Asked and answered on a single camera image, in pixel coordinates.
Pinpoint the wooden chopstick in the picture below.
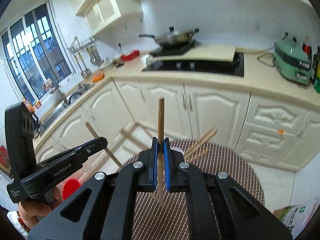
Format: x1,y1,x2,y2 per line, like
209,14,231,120
184,127,217,158
85,121,124,168
158,97,164,205
188,148,209,163

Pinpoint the kitchen sink with faucet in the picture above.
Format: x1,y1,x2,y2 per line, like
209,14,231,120
34,83,93,138

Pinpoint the kitchen window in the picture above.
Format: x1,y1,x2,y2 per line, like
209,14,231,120
1,2,75,105

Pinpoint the person's left hand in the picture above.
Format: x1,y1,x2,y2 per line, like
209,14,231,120
18,187,62,229

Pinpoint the red plastic stool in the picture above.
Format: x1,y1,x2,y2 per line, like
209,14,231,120
62,178,81,200

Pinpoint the red box on counter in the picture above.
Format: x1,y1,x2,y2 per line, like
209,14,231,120
120,50,140,62

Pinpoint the built-in black gas hob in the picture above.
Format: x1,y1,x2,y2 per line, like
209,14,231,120
142,53,245,77

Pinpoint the cardboard box on floor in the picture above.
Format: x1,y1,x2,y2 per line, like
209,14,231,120
273,198,319,239

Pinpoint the black induction cooker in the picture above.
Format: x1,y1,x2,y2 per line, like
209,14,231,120
149,40,196,57

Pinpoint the beige cutting board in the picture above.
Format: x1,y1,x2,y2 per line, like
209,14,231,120
146,44,236,63

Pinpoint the wok with lid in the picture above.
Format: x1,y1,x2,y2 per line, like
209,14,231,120
139,27,200,46

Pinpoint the metal utensil rack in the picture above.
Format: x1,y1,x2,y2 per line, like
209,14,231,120
68,36,103,79

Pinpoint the green electric cooker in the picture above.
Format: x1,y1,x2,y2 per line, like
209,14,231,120
272,31,312,86

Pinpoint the dark bottle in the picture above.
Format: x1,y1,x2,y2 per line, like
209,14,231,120
311,46,320,93

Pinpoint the cream wall cabinet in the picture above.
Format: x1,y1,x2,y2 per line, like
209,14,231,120
67,0,144,37

